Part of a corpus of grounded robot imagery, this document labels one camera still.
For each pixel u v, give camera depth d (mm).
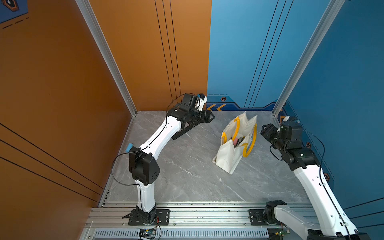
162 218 740
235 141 1014
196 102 669
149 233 712
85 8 696
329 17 722
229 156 860
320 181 425
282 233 694
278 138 590
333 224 370
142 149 489
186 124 609
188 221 728
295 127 494
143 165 475
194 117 690
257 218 725
